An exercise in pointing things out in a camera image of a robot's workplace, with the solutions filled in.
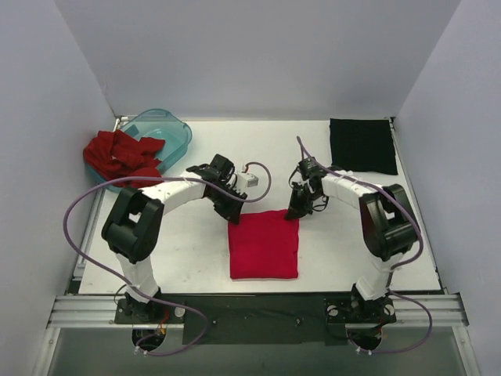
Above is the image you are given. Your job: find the bright pink-red t shirt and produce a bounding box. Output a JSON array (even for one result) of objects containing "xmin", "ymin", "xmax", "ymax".
[{"xmin": 228, "ymin": 209, "xmax": 300, "ymax": 280}]

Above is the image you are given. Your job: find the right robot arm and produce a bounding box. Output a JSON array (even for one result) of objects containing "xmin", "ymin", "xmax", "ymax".
[{"xmin": 285, "ymin": 157, "xmax": 421, "ymax": 320}]

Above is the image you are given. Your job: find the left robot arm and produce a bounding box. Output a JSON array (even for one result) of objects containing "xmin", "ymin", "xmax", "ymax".
[{"xmin": 102, "ymin": 154, "xmax": 258, "ymax": 323}]

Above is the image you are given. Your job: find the folded black t shirt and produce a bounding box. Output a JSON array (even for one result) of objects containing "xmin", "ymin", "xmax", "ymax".
[{"xmin": 330, "ymin": 118, "xmax": 398, "ymax": 175}]

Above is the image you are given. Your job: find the blue plastic tub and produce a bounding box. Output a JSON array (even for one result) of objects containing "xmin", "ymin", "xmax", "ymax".
[{"xmin": 85, "ymin": 109, "xmax": 193, "ymax": 183}]

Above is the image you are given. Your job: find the dark red t shirt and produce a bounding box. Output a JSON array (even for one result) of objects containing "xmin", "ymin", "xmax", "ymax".
[{"xmin": 83, "ymin": 130, "xmax": 165, "ymax": 181}]

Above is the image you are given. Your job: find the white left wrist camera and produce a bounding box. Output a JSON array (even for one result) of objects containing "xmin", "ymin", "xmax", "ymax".
[{"xmin": 235, "ymin": 172, "xmax": 259, "ymax": 191}]

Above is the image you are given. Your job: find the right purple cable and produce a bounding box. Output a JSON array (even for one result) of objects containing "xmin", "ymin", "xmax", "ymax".
[{"xmin": 295, "ymin": 136, "xmax": 434, "ymax": 356}]

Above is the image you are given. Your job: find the purple cable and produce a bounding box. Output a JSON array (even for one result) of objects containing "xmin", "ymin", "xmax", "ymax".
[
  {"xmin": 295, "ymin": 136, "xmax": 434, "ymax": 356},
  {"xmin": 63, "ymin": 161, "xmax": 273, "ymax": 356}
]

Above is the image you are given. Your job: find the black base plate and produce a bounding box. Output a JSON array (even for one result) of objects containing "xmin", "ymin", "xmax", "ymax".
[{"xmin": 114, "ymin": 292, "xmax": 396, "ymax": 349}]

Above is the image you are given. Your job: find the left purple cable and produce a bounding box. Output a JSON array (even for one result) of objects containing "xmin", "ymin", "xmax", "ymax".
[{"xmin": 63, "ymin": 161, "xmax": 273, "ymax": 356}]

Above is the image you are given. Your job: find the aluminium frame rail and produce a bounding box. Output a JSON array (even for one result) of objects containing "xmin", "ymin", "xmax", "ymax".
[{"xmin": 47, "ymin": 295, "xmax": 469, "ymax": 328}]

